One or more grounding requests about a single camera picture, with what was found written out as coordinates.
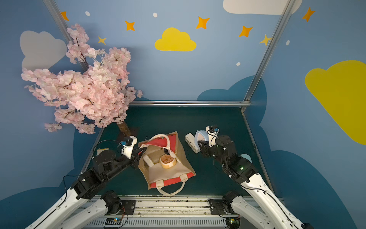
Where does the beige red canvas tote bag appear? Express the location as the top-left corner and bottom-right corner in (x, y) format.
(138, 132), (196, 197)

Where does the small circuit board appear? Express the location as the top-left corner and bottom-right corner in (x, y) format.
(225, 218), (240, 229)
(104, 218), (123, 229)

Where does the white rectangular digital clock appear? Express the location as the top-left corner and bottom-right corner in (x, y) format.
(185, 133), (201, 154)

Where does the aluminium left floor rail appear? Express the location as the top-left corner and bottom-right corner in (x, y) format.
(80, 128), (104, 175)

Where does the pink cherry blossom tree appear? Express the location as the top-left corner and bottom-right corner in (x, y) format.
(21, 24), (143, 135)

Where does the left small circuit board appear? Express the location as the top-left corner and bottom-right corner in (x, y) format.
(104, 218), (123, 229)

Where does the aluminium right corner post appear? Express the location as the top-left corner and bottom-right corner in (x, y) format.
(241, 0), (296, 115)

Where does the aluminium right floor rail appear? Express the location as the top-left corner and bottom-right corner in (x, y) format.
(241, 111), (274, 191)

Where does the metal base rail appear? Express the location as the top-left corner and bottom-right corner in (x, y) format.
(85, 195), (237, 229)

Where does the aluminium floor rail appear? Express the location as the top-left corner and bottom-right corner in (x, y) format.
(241, 111), (274, 191)
(80, 128), (104, 175)

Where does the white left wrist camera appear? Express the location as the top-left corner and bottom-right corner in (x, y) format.
(121, 136), (137, 159)

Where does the aluminium back frame rail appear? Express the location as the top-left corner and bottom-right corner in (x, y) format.
(130, 101), (251, 107)

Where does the aluminium corner post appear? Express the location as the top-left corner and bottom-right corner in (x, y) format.
(241, 0), (296, 115)
(42, 0), (89, 72)

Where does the light blue square alarm clock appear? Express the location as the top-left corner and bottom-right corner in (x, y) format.
(194, 130), (209, 148)

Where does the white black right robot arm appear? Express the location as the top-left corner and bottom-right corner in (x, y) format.
(197, 135), (312, 229)

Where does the blue white work glove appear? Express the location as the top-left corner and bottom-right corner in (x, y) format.
(96, 148), (109, 155)

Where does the aluminium left corner post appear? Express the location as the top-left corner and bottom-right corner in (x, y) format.
(42, 0), (89, 72)

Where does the light blue brush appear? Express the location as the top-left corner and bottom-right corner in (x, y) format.
(241, 154), (253, 163)

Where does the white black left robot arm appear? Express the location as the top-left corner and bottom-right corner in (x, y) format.
(27, 147), (147, 229)

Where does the right small circuit board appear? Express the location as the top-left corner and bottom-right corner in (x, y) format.
(225, 218), (240, 229)

